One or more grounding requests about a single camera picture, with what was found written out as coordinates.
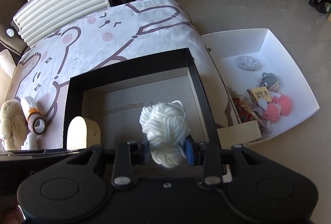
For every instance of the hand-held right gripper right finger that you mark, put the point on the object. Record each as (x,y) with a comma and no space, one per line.
(188,153)

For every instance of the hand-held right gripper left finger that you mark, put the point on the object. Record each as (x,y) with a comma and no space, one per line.
(146,152)

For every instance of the white yarn ball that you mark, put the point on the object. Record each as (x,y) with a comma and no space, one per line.
(163,125)

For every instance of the black cardboard box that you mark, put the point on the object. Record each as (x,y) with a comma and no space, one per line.
(129,66)

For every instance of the brown bandage roll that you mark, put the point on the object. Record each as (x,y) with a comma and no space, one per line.
(35,123)

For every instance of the beige cardboard flap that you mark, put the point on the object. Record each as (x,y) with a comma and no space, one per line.
(238,133)

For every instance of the beige wooden block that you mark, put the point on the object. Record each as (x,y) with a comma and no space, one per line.
(82,133)

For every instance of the red snack packet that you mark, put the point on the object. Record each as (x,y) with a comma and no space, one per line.
(244,110)

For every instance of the pink yarn pompom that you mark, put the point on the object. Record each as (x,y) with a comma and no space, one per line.
(284,105)
(271,113)

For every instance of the small yellow box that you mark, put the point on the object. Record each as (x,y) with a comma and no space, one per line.
(260,94)

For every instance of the grey knitted doll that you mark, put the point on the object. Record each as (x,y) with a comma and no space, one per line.
(269,81)

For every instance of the white fluffy toy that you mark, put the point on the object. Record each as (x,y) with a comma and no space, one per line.
(30,141)

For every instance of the bear printed blanket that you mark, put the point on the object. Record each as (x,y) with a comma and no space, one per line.
(103,40)

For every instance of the white cardboard box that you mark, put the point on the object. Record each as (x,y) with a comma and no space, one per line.
(284,58)

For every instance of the beige plush toy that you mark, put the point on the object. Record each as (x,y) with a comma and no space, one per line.
(11,123)

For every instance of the white paper towel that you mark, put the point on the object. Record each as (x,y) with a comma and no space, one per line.
(6,62)

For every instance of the cream ribbed suitcase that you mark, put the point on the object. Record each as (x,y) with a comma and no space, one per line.
(67,4)

